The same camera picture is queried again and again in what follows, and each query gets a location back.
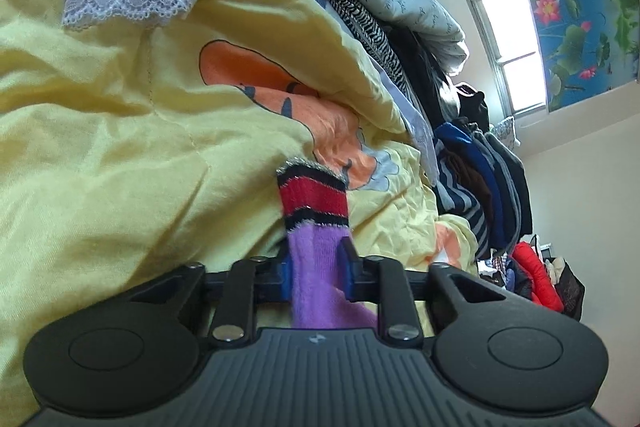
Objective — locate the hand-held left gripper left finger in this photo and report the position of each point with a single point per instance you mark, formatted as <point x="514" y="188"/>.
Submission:
<point x="285" y="281"/>

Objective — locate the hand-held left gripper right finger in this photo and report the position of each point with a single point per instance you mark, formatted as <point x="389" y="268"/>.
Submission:
<point x="348" y="274"/>

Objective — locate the purple sock with striped cuff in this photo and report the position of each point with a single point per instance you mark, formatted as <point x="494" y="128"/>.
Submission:
<point x="315" y="267"/>

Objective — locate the pile of dark clothes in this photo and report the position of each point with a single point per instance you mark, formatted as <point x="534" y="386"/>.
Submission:
<point x="450" y="92"/>

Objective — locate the blue grey striped garment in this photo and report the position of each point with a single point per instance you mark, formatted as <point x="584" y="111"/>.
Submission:
<point x="480" y="187"/>

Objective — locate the pale lavender cloth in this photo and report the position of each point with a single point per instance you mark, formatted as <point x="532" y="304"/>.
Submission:
<point x="417" y="127"/>

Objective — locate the red garment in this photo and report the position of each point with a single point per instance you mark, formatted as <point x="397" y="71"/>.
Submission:
<point x="537" y="274"/>

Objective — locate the white floral pillow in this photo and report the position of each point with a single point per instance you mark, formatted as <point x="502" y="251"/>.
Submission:
<point x="506" y="132"/>

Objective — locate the black bag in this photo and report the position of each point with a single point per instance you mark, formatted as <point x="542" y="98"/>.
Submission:
<point x="570" y="287"/>

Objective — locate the yellow cartoon printed blanket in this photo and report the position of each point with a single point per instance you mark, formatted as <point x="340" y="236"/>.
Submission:
<point x="100" y="157"/>

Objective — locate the black and white striped garment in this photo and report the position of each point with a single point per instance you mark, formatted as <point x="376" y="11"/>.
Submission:
<point x="365" y="27"/>

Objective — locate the window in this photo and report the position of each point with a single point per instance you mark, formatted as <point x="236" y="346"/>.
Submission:
<point x="510" y="47"/>

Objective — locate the blue lotus flower curtain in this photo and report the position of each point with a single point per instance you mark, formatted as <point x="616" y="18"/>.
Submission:
<point x="585" y="27"/>

